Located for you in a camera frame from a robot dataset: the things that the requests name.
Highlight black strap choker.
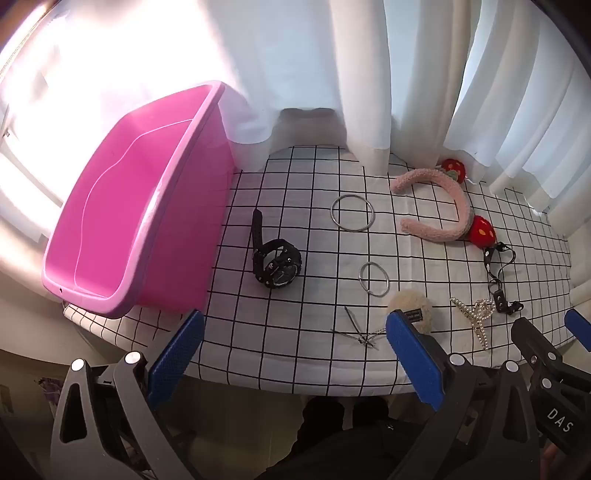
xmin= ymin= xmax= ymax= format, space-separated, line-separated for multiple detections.
xmin=482 ymin=242 xmax=523 ymax=317

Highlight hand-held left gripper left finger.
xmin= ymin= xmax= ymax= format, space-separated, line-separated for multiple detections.
xmin=48 ymin=309 xmax=206 ymax=480

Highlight white curtain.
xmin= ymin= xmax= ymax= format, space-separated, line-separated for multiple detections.
xmin=0 ymin=0 xmax=591 ymax=217

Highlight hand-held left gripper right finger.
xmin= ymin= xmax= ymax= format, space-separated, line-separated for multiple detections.
xmin=385 ymin=310 xmax=543 ymax=480

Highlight small silver bangle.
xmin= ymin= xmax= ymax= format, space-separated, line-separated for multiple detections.
xmin=359 ymin=261 xmax=383 ymax=291
xmin=364 ymin=264 xmax=391 ymax=297

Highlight thin silver hair pin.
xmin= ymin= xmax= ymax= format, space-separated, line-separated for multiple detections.
xmin=343 ymin=306 xmax=387 ymax=350

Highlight white black checked tablecloth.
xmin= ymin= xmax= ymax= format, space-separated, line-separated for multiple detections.
xmin=62 ymin=145 xmax=573 ymax=398

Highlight pink fuzzy strawberry headband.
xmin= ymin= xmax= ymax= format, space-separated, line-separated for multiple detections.
xmin=389 ymin=158 xmax=498 ymax=245

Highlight beige fluffy hair clip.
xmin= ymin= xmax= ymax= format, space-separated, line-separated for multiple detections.
xmin=385 ymin=291 xmax=435 ymax=335

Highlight large silver bangle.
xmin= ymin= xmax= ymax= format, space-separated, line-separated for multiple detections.
xmin=331 ymin=194 xmax=375 ymax=230

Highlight black wrist watch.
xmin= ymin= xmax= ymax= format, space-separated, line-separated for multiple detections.
xmin=252 ymin=209 xmax=304 ymax=291

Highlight brown furniture piece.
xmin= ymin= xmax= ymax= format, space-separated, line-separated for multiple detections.
xmin=279 ymin=107 xmax=345 ymax=148

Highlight pink plastic bin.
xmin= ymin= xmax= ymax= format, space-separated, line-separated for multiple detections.
xmin=41 ymin=80 xmax=237 ymax=319

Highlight person's dark trousers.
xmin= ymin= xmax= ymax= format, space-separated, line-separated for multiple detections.
xmin=256 ymin=396 xmax=419 ymax=480

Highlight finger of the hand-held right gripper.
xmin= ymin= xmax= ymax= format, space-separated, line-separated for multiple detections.
xmin=564 ymin=308 xmax=591 ymax=352
xmin=510 ymin=317 xmax=575 ymax=402

